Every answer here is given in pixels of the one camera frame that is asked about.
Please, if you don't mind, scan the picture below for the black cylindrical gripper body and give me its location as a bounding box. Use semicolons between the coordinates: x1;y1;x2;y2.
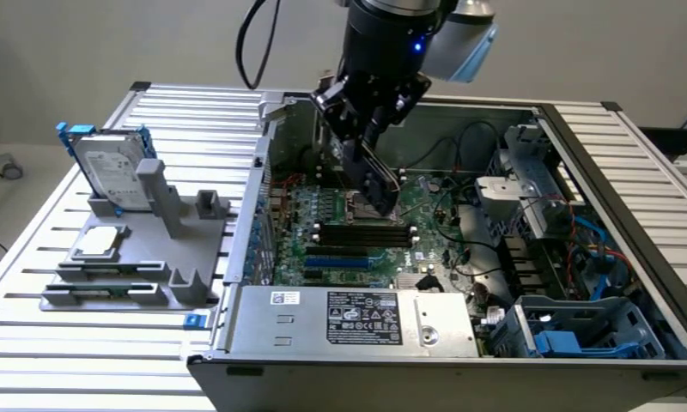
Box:
340;0;458;139

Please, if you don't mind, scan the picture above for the CPU socket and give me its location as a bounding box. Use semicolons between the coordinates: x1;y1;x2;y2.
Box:
342;190;407;225

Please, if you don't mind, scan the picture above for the black RAM slot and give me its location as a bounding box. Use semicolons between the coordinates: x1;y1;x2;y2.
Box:
315;221;420;231
315;233;420;242
315;227;420;237
315;238;420;249

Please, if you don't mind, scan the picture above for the green motherboard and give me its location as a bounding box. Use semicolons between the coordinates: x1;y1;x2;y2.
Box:
264;169;498;301

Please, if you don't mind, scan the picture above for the black expansion slot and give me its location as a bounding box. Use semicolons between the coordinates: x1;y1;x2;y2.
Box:
304;245;372;258

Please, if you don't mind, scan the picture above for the blue expansion slot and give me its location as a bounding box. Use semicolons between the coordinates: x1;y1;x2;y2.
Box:
303;255;372;268

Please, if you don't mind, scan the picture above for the silver chipset heat sink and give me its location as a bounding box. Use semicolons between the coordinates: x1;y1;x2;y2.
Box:
392;273;438;290

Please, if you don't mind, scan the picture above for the silver metal disk bay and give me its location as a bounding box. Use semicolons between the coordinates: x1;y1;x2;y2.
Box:
472;123;586;242

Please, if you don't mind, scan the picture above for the silver power supply unit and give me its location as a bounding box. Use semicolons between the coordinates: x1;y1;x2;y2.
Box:
212;284;482;360

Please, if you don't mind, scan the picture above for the grey parts rack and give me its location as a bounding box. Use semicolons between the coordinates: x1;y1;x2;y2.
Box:
37;158;235;313

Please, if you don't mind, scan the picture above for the silver hard disk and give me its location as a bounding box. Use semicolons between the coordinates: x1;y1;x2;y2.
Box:
70;132;153;212

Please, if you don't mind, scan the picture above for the silver CPU chip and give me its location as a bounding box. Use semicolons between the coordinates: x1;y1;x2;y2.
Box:
74;226;123;255

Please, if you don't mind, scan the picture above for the green RAM stick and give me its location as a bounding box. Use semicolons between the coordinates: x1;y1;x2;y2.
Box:
61;263;163;276

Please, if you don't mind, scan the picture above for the grey-blue plastic disk bay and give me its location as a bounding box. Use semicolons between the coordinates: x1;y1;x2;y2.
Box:
488;293;675;361

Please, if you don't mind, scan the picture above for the open grey PC case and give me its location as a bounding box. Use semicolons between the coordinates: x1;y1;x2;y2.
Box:
184;88;687;412

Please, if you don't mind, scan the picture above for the grey caster wheel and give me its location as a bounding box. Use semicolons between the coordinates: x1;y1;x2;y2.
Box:
0;157;25;180

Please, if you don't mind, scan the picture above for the black looped wire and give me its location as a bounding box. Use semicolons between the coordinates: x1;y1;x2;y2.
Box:
404;121;500;173

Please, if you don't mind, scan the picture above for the black thin wire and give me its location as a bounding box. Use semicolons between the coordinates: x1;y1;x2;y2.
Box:
432;197;500;276

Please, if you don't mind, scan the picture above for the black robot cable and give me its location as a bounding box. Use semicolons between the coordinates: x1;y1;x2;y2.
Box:
236;0;283;91

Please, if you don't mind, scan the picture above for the blue data wire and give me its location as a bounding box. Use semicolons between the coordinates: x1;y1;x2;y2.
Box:
570;213;615;302

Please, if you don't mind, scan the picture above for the red wire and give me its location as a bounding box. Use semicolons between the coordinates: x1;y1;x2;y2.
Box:
604;251;635;282

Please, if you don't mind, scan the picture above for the blue disk bracket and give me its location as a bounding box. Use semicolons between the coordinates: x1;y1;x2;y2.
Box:
53;121;159;184

